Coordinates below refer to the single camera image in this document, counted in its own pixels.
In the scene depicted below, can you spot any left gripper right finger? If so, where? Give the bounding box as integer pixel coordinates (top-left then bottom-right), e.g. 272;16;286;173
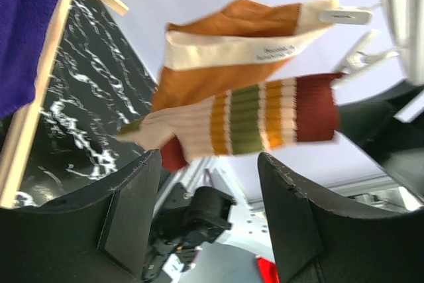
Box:
257;153;423;282

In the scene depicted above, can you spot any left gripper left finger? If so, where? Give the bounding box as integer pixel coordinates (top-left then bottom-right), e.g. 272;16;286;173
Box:
1;150;162;282

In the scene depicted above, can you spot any striped beige sock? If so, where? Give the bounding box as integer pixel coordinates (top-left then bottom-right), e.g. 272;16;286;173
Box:
115;72;342;171

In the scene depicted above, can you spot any white clip hanger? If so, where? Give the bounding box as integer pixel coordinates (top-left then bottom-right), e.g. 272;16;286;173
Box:
188;0;424;121

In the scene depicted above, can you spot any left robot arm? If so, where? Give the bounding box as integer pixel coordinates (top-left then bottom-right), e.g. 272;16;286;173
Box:
1;151;423;282

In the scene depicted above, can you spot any wooden clothes rack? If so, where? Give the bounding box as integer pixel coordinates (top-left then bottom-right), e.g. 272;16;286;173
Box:
0;0;130;209

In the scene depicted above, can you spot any orange sock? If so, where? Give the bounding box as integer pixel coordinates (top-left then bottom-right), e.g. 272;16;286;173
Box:
152;0;339;111

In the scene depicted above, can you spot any purple sock pair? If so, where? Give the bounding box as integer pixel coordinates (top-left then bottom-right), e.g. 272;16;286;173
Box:
1;0;58;118

